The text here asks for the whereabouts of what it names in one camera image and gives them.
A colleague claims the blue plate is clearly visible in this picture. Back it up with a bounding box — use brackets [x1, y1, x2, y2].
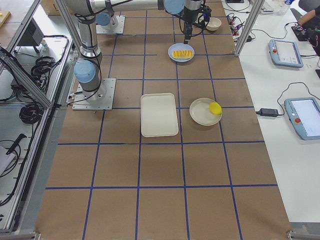
[167, 43, 195, 63]

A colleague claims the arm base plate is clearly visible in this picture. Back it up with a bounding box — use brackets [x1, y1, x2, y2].
[72, 78, 116, 111]
[95, 12, 126, 35]

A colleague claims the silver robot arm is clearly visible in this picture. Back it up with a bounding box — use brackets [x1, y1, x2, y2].
[89, 0, 206, 44]
[65, 0, 112, 103]

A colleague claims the black power adapter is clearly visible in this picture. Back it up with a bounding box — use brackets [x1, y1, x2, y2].
[256, 108, 279, 117]

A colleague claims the blue teach pendant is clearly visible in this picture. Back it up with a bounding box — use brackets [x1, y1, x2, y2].
[284, 97, 320, 141]
[268, 39, 304, 68]

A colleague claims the striped bread loaf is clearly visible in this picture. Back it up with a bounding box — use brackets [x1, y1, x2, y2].
[171, 50, 194, 59]

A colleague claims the blue teach pendant near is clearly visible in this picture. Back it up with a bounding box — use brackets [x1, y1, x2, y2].
[284, 97, 320, 141]

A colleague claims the blue teach pendant far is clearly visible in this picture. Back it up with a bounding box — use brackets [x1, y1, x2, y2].
[268, 39, 304, 68]

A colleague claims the white rectangular tray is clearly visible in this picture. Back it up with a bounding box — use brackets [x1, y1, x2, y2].
[140, 93, 179, 138]

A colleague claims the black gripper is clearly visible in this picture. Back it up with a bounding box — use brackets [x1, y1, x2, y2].
[183, 14, 199, 44]

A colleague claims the yellow lemon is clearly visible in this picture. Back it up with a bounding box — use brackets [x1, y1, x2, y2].
[209, 102, 223, 115]

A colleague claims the cream bowl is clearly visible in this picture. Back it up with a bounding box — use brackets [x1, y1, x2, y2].
[205, 17, 222, 32]

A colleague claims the aluminium frame post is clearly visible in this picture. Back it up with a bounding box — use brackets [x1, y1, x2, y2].
[234, 0, 264, 57]

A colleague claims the cream round plate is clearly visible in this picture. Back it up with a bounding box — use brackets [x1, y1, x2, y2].
[189, 98, 223, 126]

